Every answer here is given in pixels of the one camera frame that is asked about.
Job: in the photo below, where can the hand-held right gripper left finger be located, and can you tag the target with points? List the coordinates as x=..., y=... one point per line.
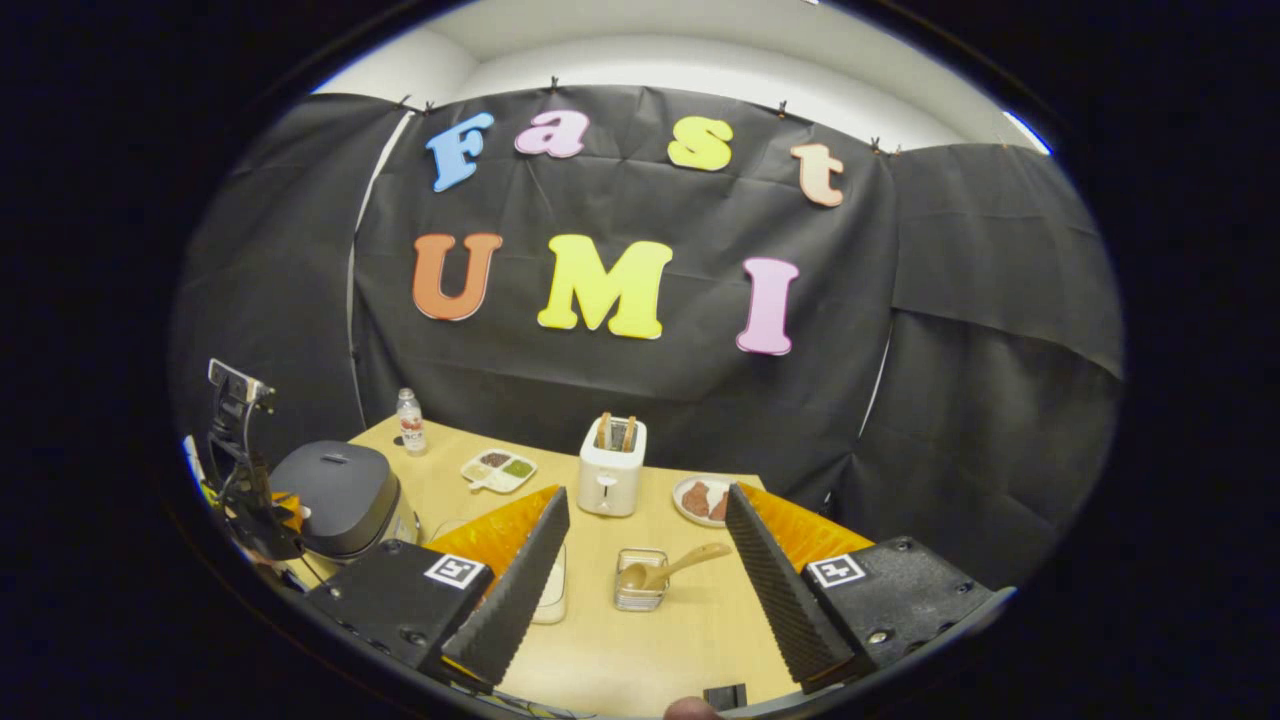
x=520, y=590

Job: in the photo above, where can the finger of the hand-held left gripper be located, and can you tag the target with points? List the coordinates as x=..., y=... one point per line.
x=289, y=513

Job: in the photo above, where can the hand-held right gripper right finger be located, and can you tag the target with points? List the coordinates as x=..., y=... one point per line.
x=780, y=590

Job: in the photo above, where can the dark grey rice cooker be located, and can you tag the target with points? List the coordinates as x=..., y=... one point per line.
x=340, y=490

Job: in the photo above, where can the wooden spoon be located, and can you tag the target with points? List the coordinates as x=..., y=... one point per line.
x=680, y=565

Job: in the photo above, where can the brown meat piece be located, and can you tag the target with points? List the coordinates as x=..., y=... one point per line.
x=720, y=507
x=696, y=498

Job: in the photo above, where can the white divided condiment tray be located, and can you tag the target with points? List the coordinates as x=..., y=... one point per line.
x=498, y=470

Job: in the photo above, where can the white plate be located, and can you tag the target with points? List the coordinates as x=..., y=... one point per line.
x=685, y=512

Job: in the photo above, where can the white toaster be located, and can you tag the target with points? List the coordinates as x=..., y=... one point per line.
x=610, y=485

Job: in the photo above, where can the clear plastic bottle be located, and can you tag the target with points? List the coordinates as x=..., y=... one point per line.
x=411, y=430

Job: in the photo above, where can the toast slice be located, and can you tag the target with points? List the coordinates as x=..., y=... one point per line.
x=629, y=435
x=603, y=432

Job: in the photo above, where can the black backdrop cloth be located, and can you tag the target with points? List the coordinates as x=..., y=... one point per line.
x=640, y=400

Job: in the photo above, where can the ceiling light panel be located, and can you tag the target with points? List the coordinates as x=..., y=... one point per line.
x=1028, y=132

